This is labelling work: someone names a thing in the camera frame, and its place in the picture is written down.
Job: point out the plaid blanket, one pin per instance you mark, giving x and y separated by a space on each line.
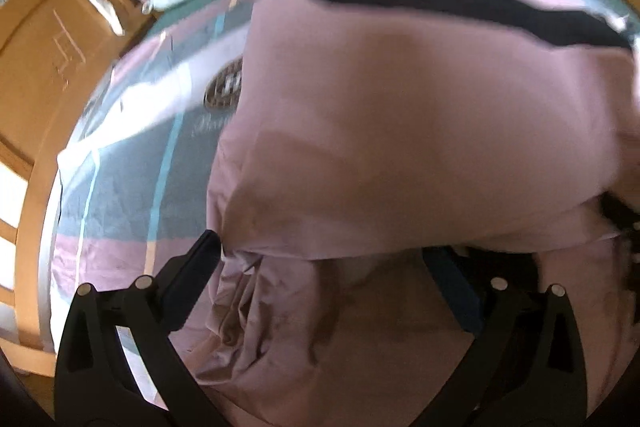
125 157

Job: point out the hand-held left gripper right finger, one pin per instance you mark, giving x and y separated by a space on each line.
452 287

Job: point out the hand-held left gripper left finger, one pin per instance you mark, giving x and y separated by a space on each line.
200 252

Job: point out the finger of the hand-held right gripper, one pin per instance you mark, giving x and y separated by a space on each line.
620 214

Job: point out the wooden bed frame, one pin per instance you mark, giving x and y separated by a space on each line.
40 57

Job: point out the pink hooded jacket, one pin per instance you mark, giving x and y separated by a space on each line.
400 107

